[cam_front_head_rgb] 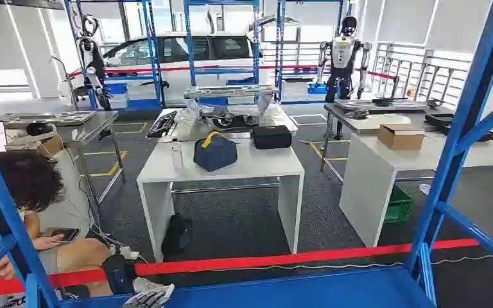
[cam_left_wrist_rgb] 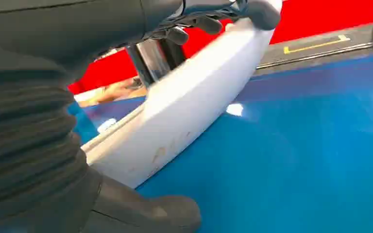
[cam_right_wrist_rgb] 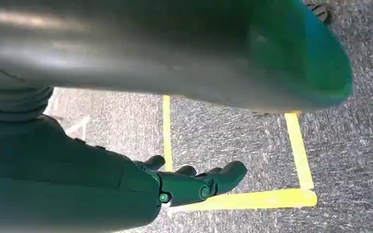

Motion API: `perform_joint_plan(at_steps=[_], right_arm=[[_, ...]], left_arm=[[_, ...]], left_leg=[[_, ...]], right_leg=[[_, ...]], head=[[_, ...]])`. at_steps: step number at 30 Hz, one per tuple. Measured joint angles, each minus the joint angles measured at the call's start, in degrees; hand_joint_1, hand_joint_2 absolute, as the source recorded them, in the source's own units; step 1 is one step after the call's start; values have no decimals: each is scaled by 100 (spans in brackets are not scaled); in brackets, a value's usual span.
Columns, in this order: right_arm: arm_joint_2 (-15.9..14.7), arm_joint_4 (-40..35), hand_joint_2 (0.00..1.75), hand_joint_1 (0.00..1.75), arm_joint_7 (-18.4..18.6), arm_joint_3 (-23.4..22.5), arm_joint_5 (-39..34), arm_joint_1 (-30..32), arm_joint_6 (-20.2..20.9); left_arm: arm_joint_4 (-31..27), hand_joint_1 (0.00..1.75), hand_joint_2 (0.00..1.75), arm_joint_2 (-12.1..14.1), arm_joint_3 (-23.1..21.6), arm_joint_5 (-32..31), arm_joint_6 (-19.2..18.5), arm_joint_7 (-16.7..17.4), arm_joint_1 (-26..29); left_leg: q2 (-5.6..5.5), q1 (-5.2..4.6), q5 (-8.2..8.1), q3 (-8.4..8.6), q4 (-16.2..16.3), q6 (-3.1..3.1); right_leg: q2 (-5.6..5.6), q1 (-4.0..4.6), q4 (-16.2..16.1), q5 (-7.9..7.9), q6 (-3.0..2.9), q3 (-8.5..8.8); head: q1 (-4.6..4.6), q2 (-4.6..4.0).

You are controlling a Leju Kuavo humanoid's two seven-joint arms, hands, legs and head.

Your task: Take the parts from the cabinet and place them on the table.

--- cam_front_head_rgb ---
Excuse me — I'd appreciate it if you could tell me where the clear plastic bag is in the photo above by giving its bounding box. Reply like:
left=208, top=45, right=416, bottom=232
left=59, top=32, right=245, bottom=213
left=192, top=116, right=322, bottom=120
left=177, top=99, right=205, bottom=129

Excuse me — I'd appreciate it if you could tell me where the person's hand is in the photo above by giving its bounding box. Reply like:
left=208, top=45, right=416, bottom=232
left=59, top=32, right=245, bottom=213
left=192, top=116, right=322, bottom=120
left=31, top=232, right=65, bottom=252

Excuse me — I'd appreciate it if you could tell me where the black round part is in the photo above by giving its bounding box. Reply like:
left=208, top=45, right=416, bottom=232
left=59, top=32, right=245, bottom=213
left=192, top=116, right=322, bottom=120
left=205, top=111, right=259, bottom=131

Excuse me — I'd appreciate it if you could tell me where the translucent white bottle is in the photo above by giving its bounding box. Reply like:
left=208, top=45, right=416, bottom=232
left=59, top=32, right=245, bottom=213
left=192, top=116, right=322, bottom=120
left=170, top=142, right=185, bottom=171

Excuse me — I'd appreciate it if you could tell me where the humanoid robot with silver arms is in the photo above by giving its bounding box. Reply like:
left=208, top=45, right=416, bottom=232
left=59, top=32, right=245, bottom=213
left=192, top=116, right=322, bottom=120
left=317, top=15, right=373, bottom=105

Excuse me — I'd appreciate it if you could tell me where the white car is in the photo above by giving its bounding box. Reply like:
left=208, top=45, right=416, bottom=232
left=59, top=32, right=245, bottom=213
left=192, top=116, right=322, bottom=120
left=68, top=31, right=273, bottom=108

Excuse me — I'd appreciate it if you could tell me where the white storage box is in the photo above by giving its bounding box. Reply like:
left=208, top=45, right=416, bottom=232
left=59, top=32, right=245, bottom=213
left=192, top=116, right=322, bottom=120
left=108, top=92, right=131, bottom=110

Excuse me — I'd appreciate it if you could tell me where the black hand tool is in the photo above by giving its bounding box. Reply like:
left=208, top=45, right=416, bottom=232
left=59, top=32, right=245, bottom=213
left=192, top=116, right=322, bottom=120
left=371, top=96, right=410, bottom=107

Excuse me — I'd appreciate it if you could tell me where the black rounded headset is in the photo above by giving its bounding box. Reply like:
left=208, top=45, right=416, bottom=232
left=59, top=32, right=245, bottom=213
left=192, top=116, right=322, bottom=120
left=26, top=122, right=57, bottom=137

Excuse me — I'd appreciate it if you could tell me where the black keyboard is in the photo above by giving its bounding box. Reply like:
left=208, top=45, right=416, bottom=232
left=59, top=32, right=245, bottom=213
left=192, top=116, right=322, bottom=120
left=146, top=110, right=178, bottom=139

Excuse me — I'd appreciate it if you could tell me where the coiled dark cable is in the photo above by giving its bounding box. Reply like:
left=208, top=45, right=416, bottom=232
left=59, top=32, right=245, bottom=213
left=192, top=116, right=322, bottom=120
left=344, top=108, right=371, bottom=120

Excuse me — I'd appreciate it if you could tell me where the black backpack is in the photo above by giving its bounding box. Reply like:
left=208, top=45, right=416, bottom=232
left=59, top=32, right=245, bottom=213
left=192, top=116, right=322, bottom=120
left=161, top=214, right=194, bottom=256

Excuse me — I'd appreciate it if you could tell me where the thin white floor cable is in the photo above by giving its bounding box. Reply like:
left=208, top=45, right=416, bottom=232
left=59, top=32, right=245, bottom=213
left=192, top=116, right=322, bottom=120
left=142, top=254, right=493, bottom=274

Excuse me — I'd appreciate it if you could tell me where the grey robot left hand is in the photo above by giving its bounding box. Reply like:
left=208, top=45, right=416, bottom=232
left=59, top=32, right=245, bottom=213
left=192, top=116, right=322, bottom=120
left=123, top=278, right=175, bottom=308

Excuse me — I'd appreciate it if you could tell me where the black bag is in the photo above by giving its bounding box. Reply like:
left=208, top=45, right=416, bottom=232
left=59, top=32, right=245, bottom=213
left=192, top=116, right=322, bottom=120
left=101, top=254, right=137, bottom=295

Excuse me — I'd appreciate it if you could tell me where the black smartphone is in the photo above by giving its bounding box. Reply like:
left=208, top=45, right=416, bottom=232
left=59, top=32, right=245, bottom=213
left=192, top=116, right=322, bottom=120
left=42, top=228, right=81, bottom=244

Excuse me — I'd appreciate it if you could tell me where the small brown cardboard box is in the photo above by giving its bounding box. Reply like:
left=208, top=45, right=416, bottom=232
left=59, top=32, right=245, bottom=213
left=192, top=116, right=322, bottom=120
left=37, top=135, right=65, bottom=157

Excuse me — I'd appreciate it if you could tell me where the white power strip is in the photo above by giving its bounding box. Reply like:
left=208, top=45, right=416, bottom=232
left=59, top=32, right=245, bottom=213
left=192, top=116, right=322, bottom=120
left=109, top=245, right=141, bottom=261

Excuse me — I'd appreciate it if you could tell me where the person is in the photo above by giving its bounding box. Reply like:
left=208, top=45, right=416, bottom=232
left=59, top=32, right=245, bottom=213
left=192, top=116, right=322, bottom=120
left=0, top=151, right=114, bottom=300

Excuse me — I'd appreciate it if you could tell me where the blue shelving rack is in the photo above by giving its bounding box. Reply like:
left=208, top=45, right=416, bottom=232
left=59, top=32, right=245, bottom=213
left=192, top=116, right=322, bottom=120
left=275, top=0, right=354, bottom=105
left=182, top=0, right=261, bottom=106
left=63, top=0, right=167, bottom=111

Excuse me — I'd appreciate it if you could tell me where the grey metal railing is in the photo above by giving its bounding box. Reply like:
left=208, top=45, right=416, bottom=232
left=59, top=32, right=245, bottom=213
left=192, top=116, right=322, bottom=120
left=369, top=41, right=474, bottom=108

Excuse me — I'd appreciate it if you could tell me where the green plastic crate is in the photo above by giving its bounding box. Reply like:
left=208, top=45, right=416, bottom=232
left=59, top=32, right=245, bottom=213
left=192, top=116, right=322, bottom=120
left=384, top=184, right=415, bottom=225

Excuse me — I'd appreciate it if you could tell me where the flat black tray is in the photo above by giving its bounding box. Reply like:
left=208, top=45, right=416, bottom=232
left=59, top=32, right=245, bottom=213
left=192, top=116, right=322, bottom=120
left=424, top=112, right=493, bottom=143

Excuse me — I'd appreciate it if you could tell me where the black hard case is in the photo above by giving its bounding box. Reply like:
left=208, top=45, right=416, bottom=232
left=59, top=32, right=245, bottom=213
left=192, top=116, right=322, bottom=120
left=251, top=125, right=293, bottom=150

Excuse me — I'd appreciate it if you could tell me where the long red barrier tape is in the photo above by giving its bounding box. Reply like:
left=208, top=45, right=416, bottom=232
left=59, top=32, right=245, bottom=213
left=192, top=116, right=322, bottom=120
left=68, top=64, right=397, bottom=81

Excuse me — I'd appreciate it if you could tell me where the steel workbench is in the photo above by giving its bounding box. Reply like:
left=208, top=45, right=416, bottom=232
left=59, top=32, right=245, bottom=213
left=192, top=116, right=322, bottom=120
left=0, top=110, right=127, bottom=206
left=320, top=101, right=456, bottom=184
left=157, top=103, right=299, bottom=143

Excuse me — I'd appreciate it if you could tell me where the steel tray of metal parts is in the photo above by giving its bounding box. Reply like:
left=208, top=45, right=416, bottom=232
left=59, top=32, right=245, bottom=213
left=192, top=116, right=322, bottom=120
left=183, top=84, right=280, bottom=100
left=4, top=111, right=98, bottom=129
left=333, top=98, right=429, bottom=113

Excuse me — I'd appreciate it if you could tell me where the blue steel shelf frame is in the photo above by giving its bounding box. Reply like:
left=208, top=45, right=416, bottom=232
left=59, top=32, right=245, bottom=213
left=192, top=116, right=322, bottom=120
left=0, top=0, right=493, bottom=308

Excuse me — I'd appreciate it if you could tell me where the navy bag with yellow handle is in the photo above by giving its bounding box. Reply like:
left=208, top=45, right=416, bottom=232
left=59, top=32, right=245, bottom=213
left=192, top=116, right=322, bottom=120
left=193, top=130, right=238, bottom=173

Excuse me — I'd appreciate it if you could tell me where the white table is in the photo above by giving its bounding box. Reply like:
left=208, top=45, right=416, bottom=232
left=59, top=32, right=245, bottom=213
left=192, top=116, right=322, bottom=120
left=136, top=135, right=306, bottom=263
left=339, top=132, right=493, bottom=249

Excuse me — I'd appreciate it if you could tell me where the humanoid robot with black arms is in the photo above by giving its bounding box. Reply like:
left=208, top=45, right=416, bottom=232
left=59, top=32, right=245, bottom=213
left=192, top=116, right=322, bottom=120
left=74, top=13, right=114, bottom=112

